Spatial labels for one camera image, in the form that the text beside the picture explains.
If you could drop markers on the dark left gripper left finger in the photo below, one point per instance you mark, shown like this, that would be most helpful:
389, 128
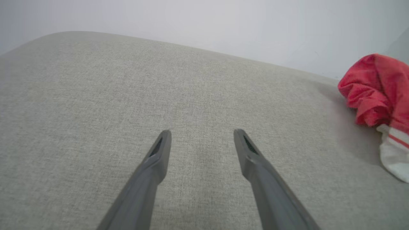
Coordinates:
143, 188

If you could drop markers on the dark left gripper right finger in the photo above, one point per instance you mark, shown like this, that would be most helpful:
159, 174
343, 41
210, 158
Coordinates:
271, 195

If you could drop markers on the red garment with white stripes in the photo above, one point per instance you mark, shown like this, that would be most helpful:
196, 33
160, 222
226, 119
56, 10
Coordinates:
374, 89

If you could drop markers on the grey fabric sofa cushion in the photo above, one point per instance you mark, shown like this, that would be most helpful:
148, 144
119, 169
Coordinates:
96, 111

